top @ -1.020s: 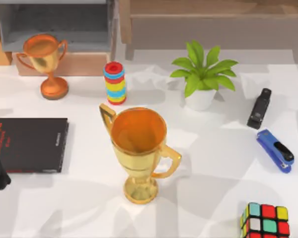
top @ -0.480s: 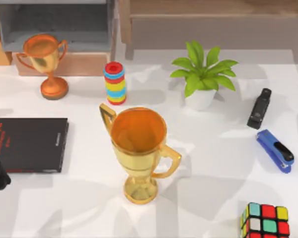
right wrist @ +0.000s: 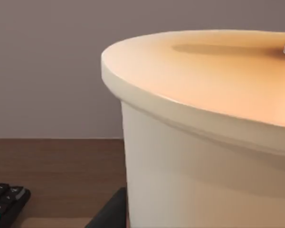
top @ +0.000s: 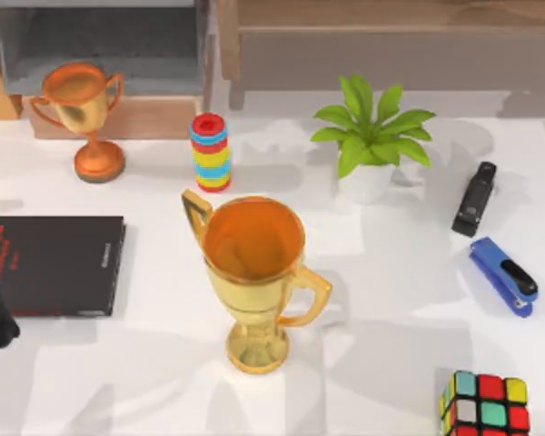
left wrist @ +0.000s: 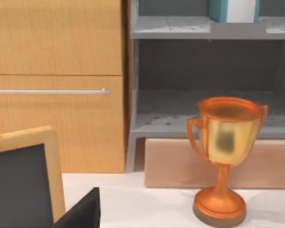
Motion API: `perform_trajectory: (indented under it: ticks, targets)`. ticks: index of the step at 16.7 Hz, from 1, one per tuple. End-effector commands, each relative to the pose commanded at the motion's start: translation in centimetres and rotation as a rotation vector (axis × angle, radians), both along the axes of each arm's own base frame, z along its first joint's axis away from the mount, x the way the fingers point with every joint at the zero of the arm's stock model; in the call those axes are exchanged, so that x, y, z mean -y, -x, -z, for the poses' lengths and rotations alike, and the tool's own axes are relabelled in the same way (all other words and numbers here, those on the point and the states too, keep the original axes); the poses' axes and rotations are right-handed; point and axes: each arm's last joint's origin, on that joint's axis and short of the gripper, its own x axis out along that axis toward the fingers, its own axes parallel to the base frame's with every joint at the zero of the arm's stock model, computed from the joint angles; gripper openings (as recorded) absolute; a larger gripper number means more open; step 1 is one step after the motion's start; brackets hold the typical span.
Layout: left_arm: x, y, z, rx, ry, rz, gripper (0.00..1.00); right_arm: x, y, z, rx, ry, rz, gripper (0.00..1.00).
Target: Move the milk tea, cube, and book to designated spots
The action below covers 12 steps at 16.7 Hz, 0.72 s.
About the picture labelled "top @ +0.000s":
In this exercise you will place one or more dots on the large gold trophy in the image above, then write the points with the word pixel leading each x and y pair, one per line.
pixel 250 281

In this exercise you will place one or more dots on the stack of coloured rings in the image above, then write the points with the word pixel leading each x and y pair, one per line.
pixel 211 156

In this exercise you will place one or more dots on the green plant in white pot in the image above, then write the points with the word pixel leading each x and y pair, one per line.
pixel 368 136

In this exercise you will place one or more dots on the black stapler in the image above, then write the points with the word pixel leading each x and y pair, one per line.
pixel 474 202

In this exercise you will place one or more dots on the black book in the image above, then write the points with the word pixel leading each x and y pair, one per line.
pixel 63 265

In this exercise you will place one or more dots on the small bronze trophy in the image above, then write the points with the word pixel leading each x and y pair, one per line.
pixel 79 102

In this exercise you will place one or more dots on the blue stapler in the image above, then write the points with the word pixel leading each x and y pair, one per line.
pixel 499 272

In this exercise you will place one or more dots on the colourful puzzle cube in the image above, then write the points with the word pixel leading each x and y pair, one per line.
pixel 486 404

